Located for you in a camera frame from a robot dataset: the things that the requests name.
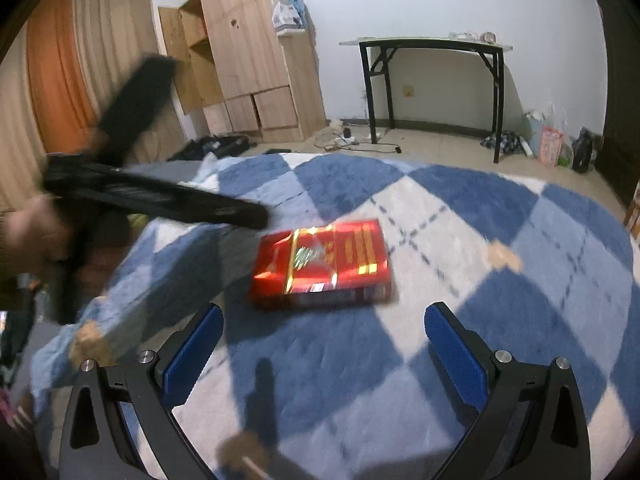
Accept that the person's left hand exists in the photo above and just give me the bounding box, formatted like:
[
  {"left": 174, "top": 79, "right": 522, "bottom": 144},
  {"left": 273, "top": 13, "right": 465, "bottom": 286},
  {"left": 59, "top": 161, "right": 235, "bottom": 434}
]
[{"left": 2, "top": 195, "right": 76, "bottom": 281}]

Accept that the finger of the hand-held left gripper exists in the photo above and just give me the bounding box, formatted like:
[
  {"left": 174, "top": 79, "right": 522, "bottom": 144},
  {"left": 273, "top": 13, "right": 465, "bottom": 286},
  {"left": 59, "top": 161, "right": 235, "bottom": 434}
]
[
  {"left": 100, "top": 172, "right": 271, "bottom": 231},
  {"left": 97, "top": 55, "right": 178, "bottom": 166}
]

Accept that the shiny red foil box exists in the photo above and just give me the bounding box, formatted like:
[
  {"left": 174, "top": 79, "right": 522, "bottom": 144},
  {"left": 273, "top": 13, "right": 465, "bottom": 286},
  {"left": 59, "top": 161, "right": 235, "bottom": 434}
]
[{"left": 249, "top": 217, "right": 393, "bottom": 311}]

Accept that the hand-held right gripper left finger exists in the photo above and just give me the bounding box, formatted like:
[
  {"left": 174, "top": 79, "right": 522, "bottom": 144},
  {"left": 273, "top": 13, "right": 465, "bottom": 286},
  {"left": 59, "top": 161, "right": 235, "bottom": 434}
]
[{"left": 59, "top": 304, "right": 225, "bottom": 480}]

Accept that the pair of shoes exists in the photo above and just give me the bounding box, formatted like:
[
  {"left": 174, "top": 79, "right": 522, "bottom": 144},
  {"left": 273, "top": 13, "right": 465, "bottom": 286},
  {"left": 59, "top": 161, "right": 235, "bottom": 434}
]
[{"left": 481, "top": 131, "right": 523, "bottom": 153}]

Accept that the black bag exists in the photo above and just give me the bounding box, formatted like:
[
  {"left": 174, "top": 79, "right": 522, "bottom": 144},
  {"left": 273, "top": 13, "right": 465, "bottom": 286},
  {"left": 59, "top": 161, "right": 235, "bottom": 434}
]
[{"left": 571, "top": 127, "right": 597, "bottom": 173}]

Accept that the power strip with cables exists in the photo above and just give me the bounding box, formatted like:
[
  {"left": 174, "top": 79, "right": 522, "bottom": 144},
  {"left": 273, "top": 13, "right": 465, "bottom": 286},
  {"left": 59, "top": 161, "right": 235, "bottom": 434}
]
[{"left": 315, "top": 121, "right": 403, "bottom": 155}]

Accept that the dark door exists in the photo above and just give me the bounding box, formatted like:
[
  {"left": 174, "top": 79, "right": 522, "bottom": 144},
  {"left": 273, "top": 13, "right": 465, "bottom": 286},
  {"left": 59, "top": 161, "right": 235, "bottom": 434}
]
[{"left": 592, "top": 0, "right": 640, "bottom": 206}]

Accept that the black suitcase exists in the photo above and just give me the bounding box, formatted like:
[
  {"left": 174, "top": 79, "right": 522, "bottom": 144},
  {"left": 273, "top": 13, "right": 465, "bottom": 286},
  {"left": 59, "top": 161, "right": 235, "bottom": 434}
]
[{"left": 170, "top": 134, "right": 251, "bottom": 161}]

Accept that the black folding table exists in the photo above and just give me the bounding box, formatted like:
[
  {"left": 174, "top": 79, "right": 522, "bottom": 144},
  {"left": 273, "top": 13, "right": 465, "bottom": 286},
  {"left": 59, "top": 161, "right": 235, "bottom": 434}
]
[{"left": 339, "top": 36, "right": 515, "bottom": 163}]

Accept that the blue checkered blanket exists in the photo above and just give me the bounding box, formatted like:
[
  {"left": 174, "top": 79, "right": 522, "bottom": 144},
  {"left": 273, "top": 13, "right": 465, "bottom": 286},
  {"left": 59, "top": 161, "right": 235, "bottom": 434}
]
[{"left": 30, "top": 152, "right": 637, "bottom": 480}]

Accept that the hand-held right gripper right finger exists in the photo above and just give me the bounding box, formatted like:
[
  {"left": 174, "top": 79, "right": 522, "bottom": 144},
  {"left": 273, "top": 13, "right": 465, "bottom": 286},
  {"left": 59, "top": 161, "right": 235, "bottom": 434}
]
[{"left": 424, "top": 302, "right": 593, "bottom": 480}]

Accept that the pink paper bag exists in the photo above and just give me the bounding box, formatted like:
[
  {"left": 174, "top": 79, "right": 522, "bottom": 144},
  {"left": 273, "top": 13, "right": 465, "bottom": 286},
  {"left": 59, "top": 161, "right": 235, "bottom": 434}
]
[{"left": 539, "top": 126, "right": 566, "bottom": 166}]

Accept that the plastic bag on hook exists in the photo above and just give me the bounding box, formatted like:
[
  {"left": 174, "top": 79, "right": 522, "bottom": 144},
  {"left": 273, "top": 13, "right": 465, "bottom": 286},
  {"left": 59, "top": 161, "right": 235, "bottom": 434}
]
[{"left": 271, "top": 0, "right": 307, "bottom": 36}]

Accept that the light green bag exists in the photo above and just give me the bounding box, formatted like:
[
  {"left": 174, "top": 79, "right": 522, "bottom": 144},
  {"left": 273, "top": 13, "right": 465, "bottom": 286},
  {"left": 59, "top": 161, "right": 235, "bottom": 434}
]
[{"left": 522, "top": 112, "right": 546, "bottom": 153}]

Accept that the wooden wardrobe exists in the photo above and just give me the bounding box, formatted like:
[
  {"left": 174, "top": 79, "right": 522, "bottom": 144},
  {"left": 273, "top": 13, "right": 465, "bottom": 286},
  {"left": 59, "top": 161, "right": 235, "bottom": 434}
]
[{"left": 157, "top": 0, "right": 328, "bottom": 143}]

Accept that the beige curtain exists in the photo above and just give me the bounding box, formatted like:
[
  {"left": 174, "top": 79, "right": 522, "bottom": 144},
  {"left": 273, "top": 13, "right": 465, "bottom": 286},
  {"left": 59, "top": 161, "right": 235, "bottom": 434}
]
[{"left": 0, "top": 0, "right": 186, "bottom": 211}]

